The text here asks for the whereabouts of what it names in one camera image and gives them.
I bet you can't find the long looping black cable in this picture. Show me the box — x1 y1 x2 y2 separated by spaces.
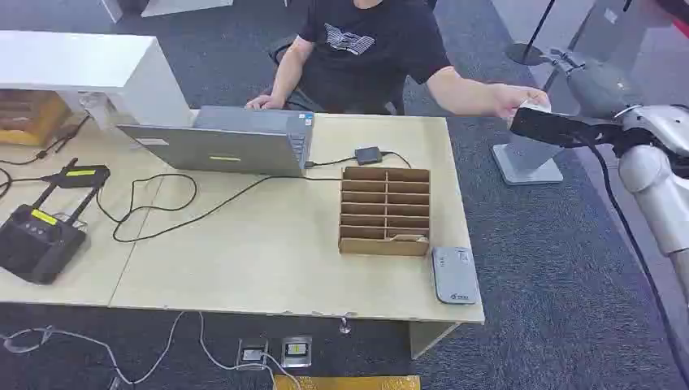
95 171 345 245

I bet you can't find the yellow floor mat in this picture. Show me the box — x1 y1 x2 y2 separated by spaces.
273 375 422 390

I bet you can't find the floor socket with white plug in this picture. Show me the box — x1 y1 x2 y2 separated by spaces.
236 337 269 371

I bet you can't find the red edged dark panel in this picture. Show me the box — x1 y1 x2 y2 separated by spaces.
653 0 689 40

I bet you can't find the pale desk leg panel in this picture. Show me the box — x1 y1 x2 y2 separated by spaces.
407 320 462 361

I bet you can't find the person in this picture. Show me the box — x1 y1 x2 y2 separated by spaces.
245 0 551 120

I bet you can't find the person's right hand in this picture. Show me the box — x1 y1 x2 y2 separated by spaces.
245 94 286 112

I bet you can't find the floor socket with yellow label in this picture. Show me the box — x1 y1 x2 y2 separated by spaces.
279 335 314 370

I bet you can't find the person's left hand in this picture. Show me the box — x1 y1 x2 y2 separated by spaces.
491 82 551 121

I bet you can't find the short white floor cable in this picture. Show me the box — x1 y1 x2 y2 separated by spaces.
197 312 302 390

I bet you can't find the wooden slotted card box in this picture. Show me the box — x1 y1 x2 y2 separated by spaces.
337 165 431 258

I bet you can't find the black router with antennas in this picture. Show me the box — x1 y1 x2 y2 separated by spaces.
0 157 104 286

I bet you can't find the small black adapter box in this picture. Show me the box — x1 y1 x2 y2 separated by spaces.
353 146 384 167

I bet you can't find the grey card reader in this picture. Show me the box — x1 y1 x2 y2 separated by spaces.
431 245 481 306

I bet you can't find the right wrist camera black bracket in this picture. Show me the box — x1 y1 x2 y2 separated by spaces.
509 99 626 150

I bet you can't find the yellow wooden crate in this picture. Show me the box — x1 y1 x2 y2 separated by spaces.
0 89 74 147

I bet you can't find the white cabinet base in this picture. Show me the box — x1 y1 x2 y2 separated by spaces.
99 0 235 24

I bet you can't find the black power brick yellow label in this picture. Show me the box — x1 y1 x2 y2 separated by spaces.
54 164 112 190

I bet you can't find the clear glass jar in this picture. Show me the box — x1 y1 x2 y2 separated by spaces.
79 92 112 130

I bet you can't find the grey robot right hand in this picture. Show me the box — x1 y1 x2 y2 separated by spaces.
541 47 645 120

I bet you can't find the thin black adapter cable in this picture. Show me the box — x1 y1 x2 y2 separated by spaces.
304 149 414 171

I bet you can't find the grey laptop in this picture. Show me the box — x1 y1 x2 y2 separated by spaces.
117 105 316 179

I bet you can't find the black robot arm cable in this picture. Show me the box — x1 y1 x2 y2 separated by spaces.
583 136 689 384

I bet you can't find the black cable with plug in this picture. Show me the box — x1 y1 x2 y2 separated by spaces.
0 114 93 167

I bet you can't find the long white floor cable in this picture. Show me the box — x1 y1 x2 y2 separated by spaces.
0 310 187 388

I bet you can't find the grey kiosk stand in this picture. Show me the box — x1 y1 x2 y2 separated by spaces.
491 0 674 187

